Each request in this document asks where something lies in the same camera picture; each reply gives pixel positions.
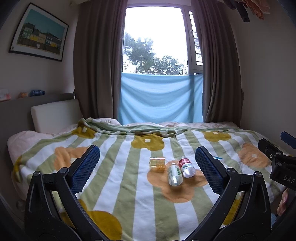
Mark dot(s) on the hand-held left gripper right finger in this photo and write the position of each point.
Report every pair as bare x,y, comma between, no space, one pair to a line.
208,172

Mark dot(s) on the window frame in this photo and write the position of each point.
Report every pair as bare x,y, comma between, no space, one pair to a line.
193,37

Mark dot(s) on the grey headboard shelf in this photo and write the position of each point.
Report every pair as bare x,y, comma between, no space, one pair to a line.
30,100

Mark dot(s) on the brown curtain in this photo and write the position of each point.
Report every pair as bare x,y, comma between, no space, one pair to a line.
99,62
219,62

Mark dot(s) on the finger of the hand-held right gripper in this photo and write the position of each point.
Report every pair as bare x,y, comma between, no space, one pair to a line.
269,149
289,140

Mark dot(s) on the light blue cloth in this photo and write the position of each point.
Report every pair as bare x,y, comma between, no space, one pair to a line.
160,97

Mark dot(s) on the person's right hand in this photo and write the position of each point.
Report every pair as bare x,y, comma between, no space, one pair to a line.
283,204

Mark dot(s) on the small blue wrapper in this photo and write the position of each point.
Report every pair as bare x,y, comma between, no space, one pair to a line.
217,157

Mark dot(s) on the framed town picture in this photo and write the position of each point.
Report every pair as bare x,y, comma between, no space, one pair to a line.
39,32

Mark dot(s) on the small orange toy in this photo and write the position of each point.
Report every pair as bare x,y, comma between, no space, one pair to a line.
23,95

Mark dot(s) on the striped floral blanket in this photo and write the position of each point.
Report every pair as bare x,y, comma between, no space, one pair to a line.
138,180

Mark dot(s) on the hanging clothes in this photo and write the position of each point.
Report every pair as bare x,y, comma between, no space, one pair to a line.
248,9

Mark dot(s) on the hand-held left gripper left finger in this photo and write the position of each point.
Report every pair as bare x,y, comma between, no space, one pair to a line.
86,166

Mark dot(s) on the blue plastic bottle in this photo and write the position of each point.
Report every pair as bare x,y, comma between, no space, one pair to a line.
36,92

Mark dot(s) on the white headboard cushion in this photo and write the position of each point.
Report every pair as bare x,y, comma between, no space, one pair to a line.
53,115

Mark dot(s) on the green label plastic bottle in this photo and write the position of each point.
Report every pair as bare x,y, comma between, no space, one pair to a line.
174,175

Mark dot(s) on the red label plastic bottle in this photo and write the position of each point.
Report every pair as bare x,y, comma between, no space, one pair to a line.
186,168

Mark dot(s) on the pink tissue pack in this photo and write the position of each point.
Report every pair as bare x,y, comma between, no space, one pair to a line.
4,95

